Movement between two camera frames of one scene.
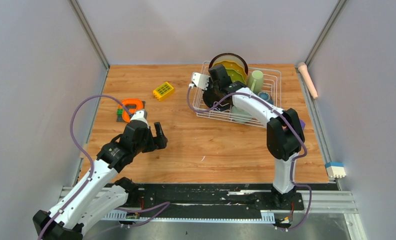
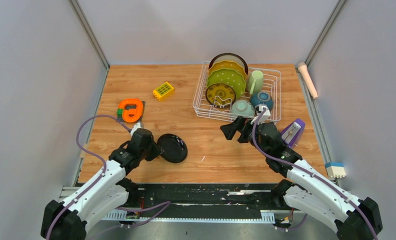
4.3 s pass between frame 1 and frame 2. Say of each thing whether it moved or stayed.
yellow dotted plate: stayed
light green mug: stayed
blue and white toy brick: stayed
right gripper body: moved
